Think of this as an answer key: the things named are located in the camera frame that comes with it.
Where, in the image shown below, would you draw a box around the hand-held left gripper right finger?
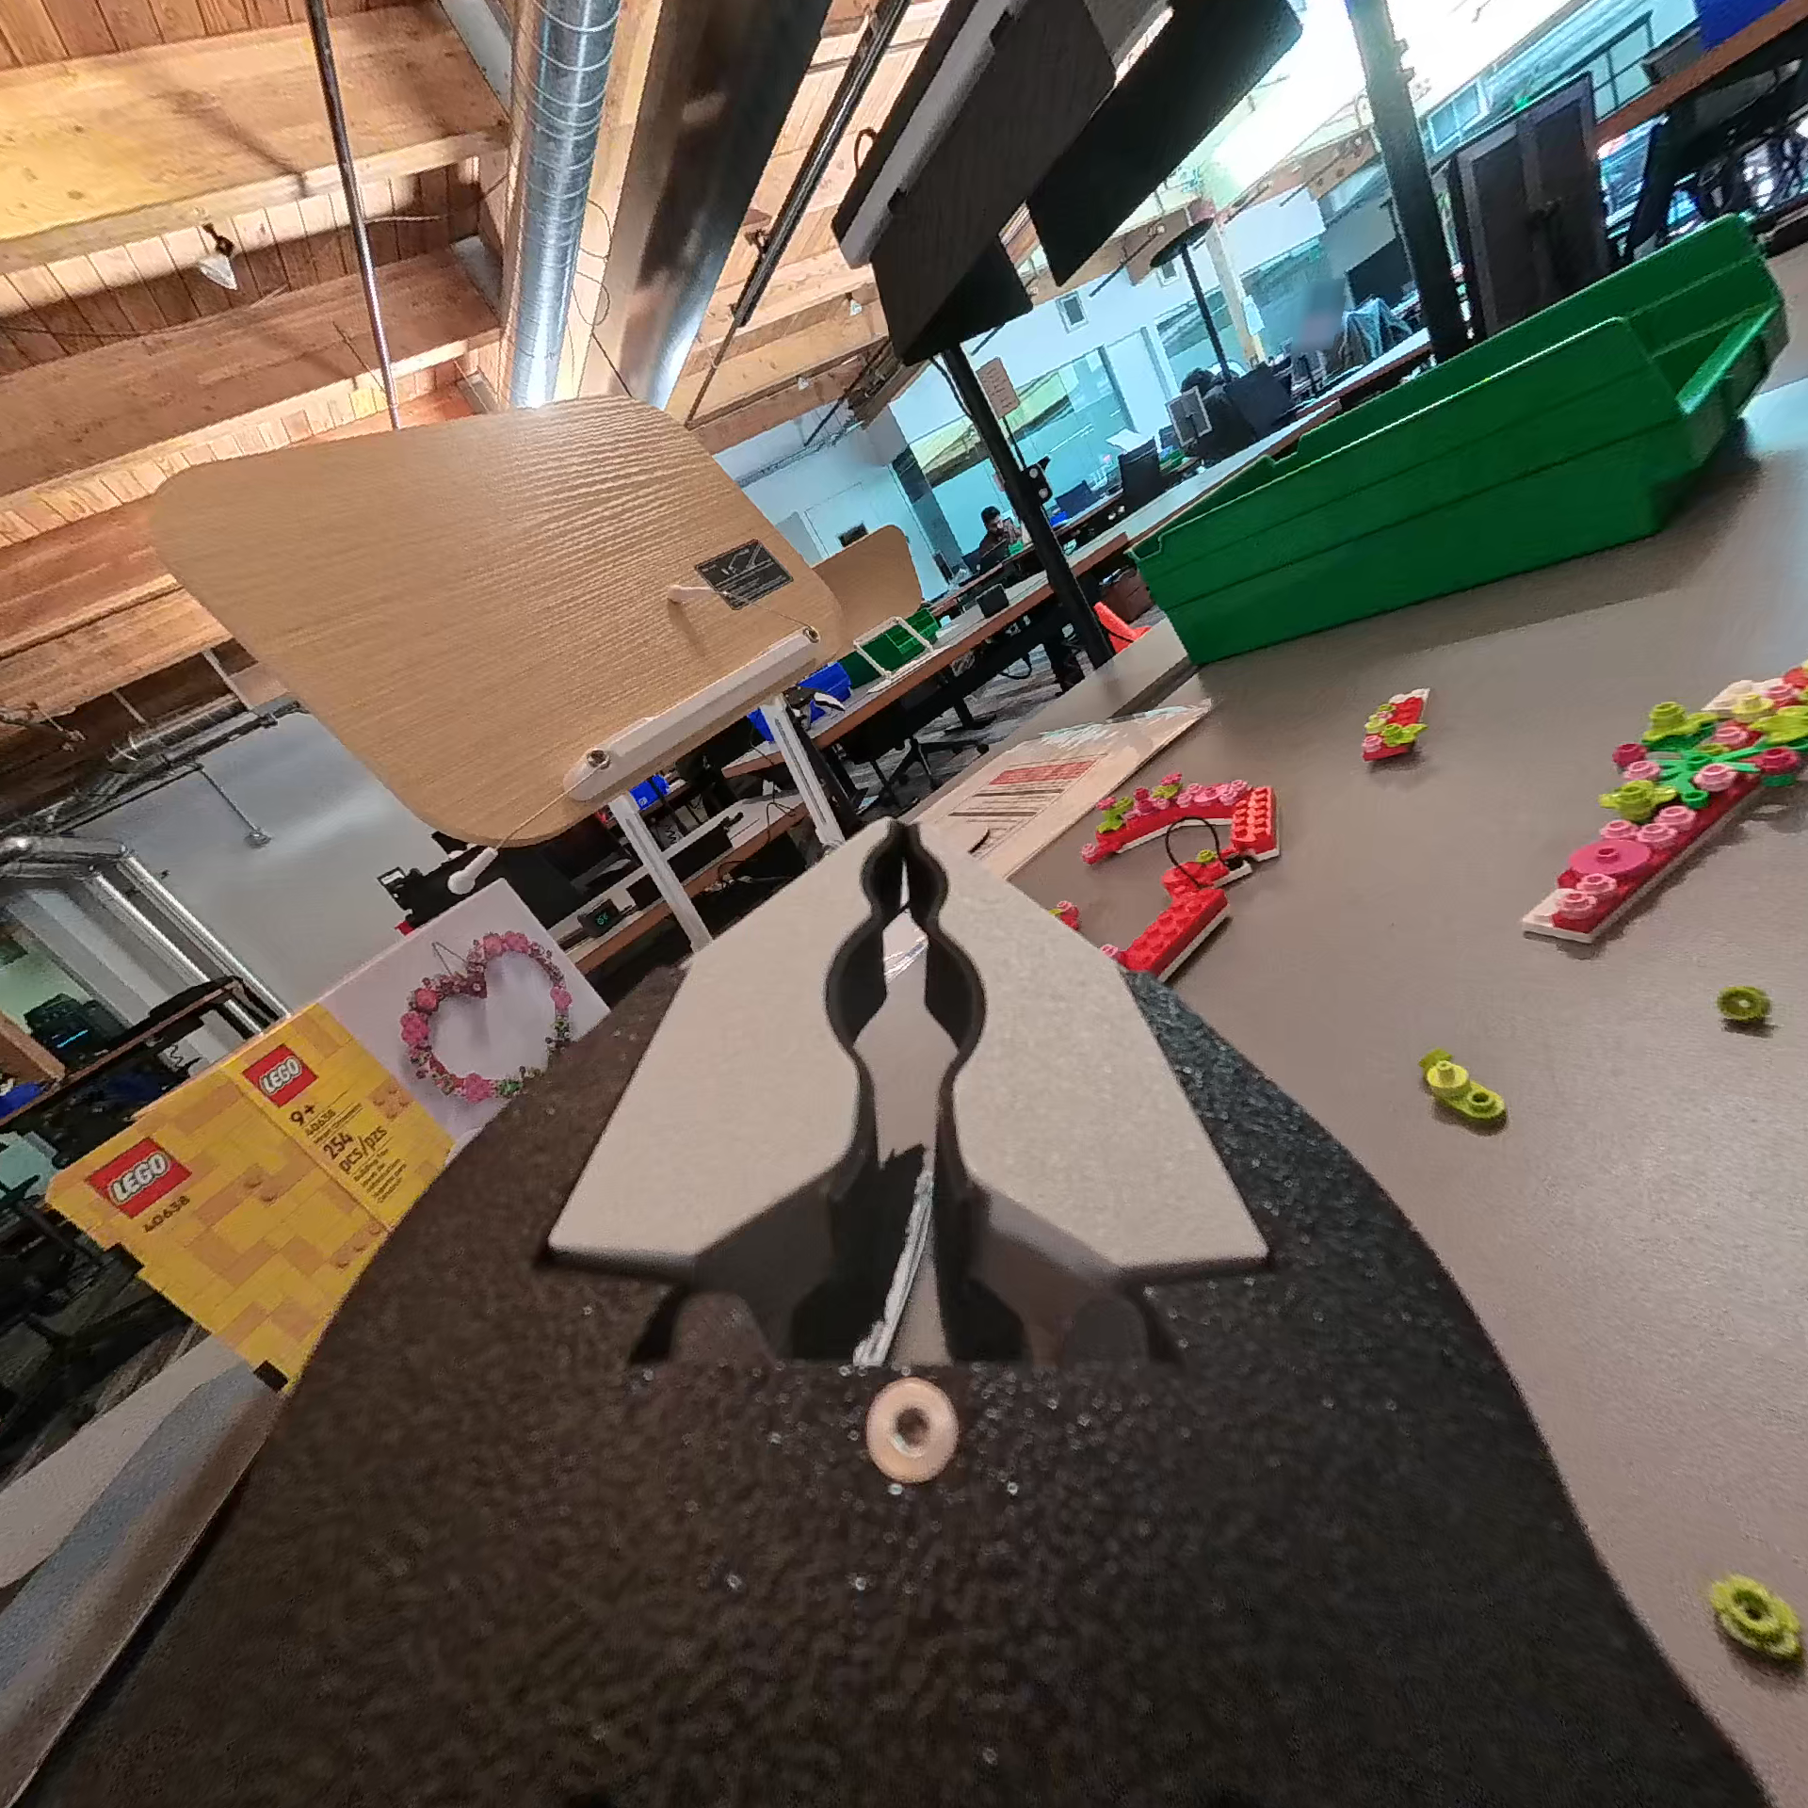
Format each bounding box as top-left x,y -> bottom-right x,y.
905,848 -> 1274,1364

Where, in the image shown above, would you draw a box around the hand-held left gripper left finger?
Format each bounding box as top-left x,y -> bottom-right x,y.
549,817 -> 919,1364

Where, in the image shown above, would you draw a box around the red and white lego block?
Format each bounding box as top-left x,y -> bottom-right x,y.
1101,862 -> 1254,980

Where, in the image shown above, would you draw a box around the red lego arc with flowers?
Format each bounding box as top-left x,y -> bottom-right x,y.
1079,773 -> 1280,868

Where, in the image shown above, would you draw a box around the lego instruction booklet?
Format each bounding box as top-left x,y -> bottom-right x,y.
914,699 -> 1216,880

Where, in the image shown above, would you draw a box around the yellow lego box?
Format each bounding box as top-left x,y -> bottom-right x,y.
45,878 -> 612,1389

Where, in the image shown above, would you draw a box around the long red flowered lego strip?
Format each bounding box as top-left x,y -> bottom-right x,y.
1522,662 -> 1808,942

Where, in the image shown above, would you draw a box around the white desk leg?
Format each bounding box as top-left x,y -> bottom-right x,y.
608,694 -> 837,952

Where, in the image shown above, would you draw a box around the small wooden divider panel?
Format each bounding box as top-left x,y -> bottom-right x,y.
815,526 -> 923,654

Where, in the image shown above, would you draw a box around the large wooden divider panel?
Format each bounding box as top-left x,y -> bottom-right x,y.
145,396 -> 843,853

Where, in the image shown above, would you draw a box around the green plastic tray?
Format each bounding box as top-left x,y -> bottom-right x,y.
1134,315 -> 1702,603
1131,216 -> 1791,669

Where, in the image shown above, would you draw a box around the thin metal ceiling rod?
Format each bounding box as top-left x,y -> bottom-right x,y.
305,0 -> 402,431

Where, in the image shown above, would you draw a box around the black hanging acoustic panel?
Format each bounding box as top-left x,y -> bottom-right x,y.
1025,0 -> 1304,288
830,0 -> 1121,367

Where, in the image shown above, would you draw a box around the black steel column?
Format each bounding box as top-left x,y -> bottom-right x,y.
1345,0 -> 1475,363

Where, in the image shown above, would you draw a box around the black cabinet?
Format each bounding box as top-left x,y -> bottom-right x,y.
1447,75 -> 1621,341

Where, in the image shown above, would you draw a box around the black support post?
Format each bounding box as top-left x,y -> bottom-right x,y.
939,343 -> 1118,669

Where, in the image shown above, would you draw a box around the silver ventilation duct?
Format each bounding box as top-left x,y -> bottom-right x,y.
502,0 -> 626,412

